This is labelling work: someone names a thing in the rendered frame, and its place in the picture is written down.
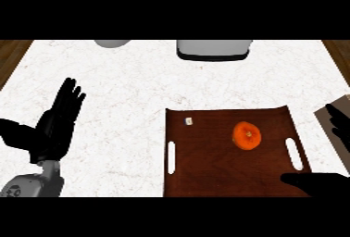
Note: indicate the grey rounded object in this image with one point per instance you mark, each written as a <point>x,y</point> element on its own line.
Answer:
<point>111,43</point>

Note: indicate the white appliance with black base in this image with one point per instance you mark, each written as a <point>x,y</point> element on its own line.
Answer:
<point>215,49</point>

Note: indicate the small white sticker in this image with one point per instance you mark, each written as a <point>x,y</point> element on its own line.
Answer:
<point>188,121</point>

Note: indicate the orange squash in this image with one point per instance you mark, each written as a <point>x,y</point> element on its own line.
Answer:
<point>247,135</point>

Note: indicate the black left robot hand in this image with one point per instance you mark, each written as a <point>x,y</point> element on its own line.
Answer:
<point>54,129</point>

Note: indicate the brown cardboard box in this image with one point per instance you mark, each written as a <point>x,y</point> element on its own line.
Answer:
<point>334,129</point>

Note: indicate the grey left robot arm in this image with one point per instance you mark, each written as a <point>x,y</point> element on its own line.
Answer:
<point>34,183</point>

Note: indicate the brown wooden tray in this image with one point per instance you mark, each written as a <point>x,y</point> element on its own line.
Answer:
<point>235,154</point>

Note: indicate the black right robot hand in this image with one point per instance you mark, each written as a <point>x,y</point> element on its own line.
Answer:
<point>325,183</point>

